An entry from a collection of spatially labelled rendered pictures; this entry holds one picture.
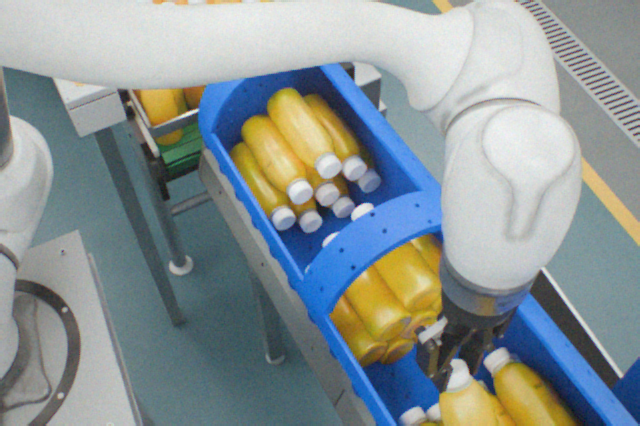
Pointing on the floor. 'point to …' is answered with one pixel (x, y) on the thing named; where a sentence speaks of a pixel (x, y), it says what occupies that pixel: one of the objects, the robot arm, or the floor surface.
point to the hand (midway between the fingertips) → (455, 363)
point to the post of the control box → (137, 220)
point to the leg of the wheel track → (271, 331)
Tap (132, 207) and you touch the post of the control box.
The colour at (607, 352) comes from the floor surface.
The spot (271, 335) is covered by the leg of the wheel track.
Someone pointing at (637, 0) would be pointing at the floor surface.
